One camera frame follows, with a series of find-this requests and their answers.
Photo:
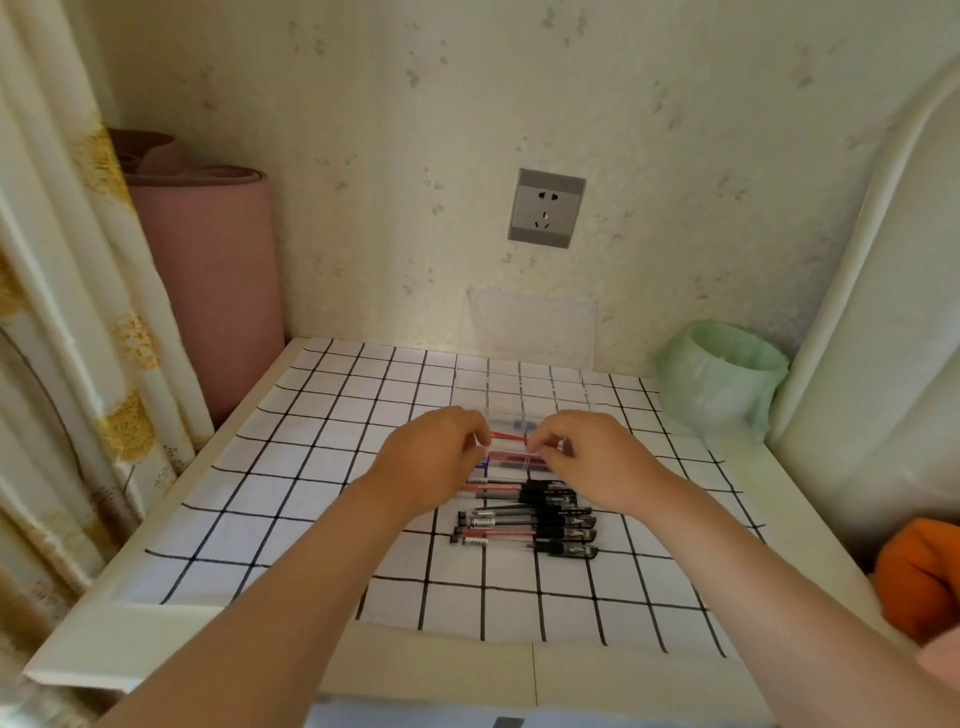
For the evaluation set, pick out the person's left hand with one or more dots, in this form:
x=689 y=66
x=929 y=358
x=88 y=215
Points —
x=424 y=457

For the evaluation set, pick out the person's right hand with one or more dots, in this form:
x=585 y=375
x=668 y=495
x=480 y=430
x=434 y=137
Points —
x=600 y=457

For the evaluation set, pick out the person's right fingers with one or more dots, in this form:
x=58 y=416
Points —
x=547 y=439

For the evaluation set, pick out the person's left fingers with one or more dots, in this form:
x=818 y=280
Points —
x=472 y=435

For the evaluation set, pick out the red gel pen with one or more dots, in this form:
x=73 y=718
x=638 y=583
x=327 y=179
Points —
x=510 y=436

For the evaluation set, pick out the person's left forearm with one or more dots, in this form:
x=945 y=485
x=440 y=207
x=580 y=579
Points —
x=277 y=607

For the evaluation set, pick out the person's right forearm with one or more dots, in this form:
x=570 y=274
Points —
x=765 y=600

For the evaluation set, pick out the clear plastic pen box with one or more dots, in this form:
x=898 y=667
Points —
x=517 y=421

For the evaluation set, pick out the pile of gel pens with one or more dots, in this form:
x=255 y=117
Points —
x=547 y=525

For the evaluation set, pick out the clear plastic box lid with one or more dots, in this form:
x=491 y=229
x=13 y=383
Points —
x=525 y=330

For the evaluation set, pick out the black grid white tablecloth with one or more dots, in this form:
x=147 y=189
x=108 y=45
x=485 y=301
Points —
x=315 y=450

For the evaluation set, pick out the green bag lined bin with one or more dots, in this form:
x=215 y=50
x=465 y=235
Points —
x=716 y=382

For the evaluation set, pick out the pink rolled mat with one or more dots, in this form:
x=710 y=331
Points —
x=214 y=285

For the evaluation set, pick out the white padded headboard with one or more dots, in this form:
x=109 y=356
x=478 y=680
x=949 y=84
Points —
x=877 y=352

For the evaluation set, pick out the orange cloth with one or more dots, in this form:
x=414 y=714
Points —
x=919 y=577

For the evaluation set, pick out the cream floral curtain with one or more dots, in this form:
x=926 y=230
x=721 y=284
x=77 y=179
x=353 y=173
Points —
x=67 y=315

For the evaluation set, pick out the grey wall socket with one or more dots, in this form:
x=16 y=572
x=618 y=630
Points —
x=546 y=208

